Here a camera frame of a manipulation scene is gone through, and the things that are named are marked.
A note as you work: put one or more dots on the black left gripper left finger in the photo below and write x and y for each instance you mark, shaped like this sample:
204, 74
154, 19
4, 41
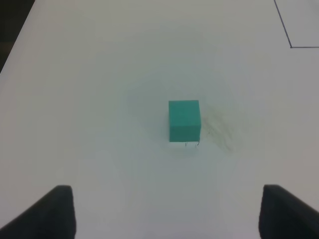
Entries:
51, 217

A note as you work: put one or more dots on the green cube block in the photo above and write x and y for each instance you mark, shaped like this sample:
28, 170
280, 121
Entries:
184, 121

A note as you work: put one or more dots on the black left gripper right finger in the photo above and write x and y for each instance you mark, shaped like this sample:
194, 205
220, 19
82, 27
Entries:
284, 216

